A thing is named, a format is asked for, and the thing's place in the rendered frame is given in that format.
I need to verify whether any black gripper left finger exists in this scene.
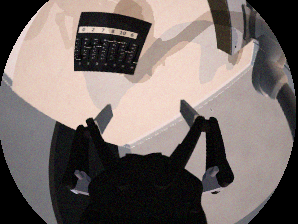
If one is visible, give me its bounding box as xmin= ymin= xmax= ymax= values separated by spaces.
xmin=62 ymin=104 xmax=132 ymax=196

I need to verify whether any black lighting desk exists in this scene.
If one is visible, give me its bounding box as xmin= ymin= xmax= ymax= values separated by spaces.
xmin=74 ymin=12 xmax=152 ymax=75

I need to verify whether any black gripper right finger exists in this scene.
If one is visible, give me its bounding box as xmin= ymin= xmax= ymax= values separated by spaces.
xmin=152 ymin=99 xmax=234 ymax=195

